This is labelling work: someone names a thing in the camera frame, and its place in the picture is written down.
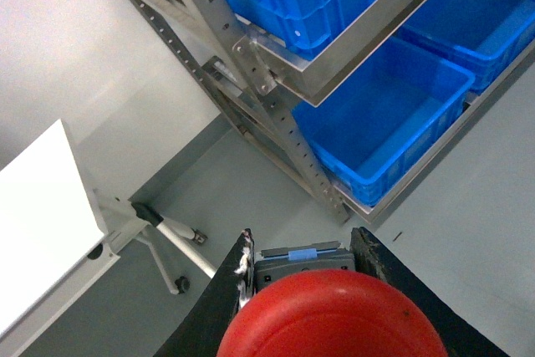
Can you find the white folding table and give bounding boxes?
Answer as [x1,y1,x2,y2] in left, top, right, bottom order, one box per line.
[1,120,216,335]

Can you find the steel shelving rack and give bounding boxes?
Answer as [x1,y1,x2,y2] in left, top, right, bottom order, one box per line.
[131,0,534,221]

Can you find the blue plastic storage crate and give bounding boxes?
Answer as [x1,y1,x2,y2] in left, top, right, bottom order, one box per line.
[293,38,475,207]

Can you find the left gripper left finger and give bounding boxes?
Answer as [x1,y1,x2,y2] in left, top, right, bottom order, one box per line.
[155,228,254,356]

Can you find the red mushroom push button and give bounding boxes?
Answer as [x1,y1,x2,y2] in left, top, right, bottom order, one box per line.
[217,242,447,356]

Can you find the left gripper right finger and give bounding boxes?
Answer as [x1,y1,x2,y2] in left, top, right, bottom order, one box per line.
[349,227,507,357]

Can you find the blue crate far right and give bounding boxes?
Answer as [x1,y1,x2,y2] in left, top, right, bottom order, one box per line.
[397,0,534,94]

